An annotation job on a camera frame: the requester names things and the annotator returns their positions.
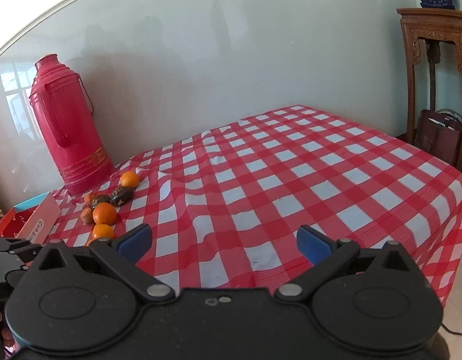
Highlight red thermos flask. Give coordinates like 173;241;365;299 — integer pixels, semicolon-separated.
29;54;113;195

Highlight large orange tangerine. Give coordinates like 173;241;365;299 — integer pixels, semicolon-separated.
93;202;117;226

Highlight carved wooden plant stand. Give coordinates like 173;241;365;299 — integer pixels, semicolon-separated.
397;7;462;170

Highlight dark red paper bag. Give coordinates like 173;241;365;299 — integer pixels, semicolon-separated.
415;109;462;165

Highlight red white checkered tablecloth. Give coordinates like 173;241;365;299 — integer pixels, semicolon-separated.
47;104;462;308

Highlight red gift box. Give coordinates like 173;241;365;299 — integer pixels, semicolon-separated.
0;193;61;244

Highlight dark brown fruit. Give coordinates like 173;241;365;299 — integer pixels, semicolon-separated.
90;194;111;210
110;185;134;206

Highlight brown orange small fruit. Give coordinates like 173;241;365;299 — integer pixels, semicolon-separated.
80;207;94;225

